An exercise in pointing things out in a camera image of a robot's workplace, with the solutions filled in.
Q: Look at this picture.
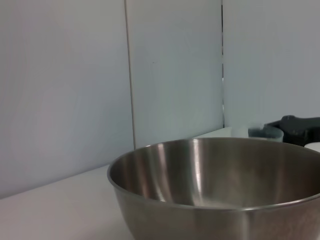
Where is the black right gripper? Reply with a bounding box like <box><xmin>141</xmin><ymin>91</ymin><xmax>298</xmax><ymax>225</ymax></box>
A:
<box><xmin>264</xmin><ymin>114</ymin><xmax>320</xmax><ymax>147</ymax></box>

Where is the clear plastic cup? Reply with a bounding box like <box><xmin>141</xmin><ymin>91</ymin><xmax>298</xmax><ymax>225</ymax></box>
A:
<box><xmin>247</xmin><ymin>124</ymin><xmax>285</xmax><ymax>144</ymax></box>

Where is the stainless steel mixing bowl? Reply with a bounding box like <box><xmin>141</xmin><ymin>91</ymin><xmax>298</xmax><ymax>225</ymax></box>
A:
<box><xmin>107</xmin><ymin>137</ymin><xmax>320</xmax><ymax>240</ymax></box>

